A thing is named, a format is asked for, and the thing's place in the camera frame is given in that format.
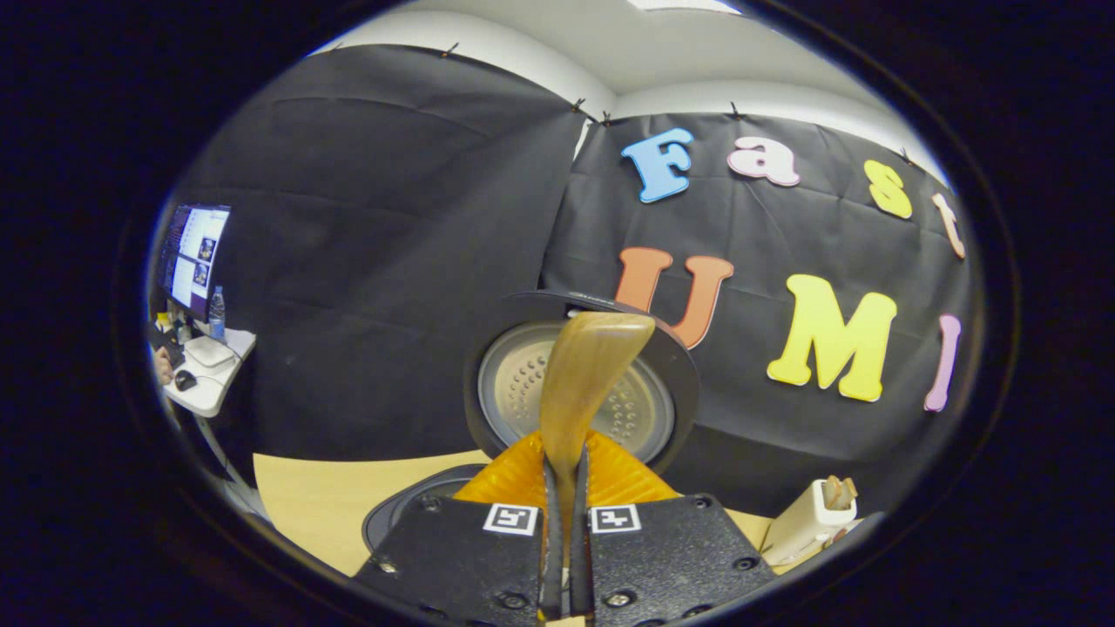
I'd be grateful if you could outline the white side desk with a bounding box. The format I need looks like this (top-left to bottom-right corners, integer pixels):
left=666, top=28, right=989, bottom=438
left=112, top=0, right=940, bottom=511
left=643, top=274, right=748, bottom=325
left=164, top=327, right=258, bottom=419

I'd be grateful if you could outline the small white flat box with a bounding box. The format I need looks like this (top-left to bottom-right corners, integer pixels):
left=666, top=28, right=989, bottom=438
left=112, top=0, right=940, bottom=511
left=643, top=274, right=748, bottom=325
left=186, top=335, right=237, bottom=369

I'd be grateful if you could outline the wooden spoon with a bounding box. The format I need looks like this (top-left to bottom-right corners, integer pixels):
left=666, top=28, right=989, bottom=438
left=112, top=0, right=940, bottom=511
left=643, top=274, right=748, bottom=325
left=540, top=312, right=656, bottom=563

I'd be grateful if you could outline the grey rice cooker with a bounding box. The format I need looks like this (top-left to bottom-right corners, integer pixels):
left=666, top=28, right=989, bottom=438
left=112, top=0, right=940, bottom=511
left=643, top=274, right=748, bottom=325
left=362, top=289, right=700, bottom=554

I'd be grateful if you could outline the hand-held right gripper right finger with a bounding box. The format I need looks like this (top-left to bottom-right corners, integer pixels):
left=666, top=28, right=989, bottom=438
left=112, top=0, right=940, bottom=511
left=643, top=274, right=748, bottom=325
left=571, top=428, right=781, bottom=624

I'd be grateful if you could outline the white toaster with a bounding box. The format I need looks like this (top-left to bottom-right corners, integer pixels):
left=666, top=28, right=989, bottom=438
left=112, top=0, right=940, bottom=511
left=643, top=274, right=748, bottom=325
left=760, top=477, right=859, bottom=567

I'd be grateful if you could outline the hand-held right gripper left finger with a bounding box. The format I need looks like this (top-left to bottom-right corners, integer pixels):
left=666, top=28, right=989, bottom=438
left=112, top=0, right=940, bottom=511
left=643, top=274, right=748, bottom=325
left=353, top=428, right=565, bottom=624

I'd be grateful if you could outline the computer monitor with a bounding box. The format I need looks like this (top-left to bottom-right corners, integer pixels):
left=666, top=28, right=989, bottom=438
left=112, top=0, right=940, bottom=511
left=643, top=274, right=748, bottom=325
left=159, top=205, right=232, bottom=323

